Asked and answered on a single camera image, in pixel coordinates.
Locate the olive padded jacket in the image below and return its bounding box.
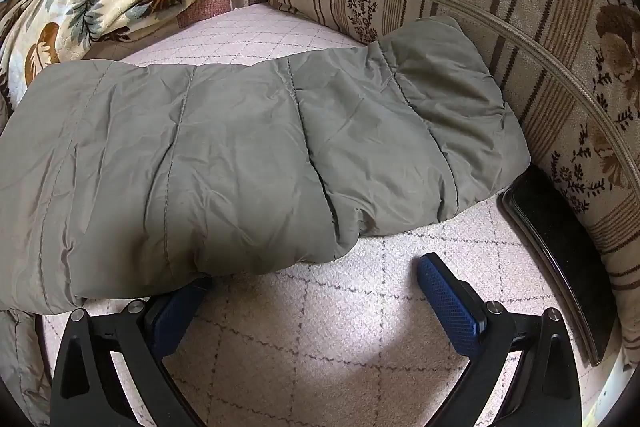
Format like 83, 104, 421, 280
0, 16, 532, 426

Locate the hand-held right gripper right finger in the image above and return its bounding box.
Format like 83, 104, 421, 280
416, 252, 584, 427

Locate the black tablet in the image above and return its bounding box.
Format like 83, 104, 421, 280
501, 167, 621, 367

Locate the pink quilted sofa cover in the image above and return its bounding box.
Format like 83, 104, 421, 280
40, 4, 626, 427

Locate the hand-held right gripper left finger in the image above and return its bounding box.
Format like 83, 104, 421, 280
50, 277, 214, 427

